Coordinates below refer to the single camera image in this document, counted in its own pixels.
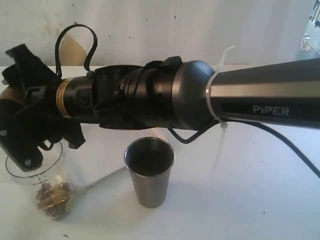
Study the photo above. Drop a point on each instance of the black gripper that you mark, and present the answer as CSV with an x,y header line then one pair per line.
x,y
36,86

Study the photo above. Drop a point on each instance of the brown wooden cup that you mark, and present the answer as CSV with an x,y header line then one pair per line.
x,y
13,94

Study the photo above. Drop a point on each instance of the clear measuring beaker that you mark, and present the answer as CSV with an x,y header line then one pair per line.
x,y
53,170

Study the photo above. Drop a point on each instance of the brown pellets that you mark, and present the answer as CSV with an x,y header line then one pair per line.
x,y
54,199

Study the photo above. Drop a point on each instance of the stainless steel cup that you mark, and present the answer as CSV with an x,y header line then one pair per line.
x,y
149,161

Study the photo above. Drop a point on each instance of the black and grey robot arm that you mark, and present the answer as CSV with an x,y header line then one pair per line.
x,y
170,94

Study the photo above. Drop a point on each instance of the white rectangular tray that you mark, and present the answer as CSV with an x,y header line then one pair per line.
x,y
102,153

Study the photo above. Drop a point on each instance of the wrist camera with heatsink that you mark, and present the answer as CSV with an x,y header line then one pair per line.
x,y
16,139

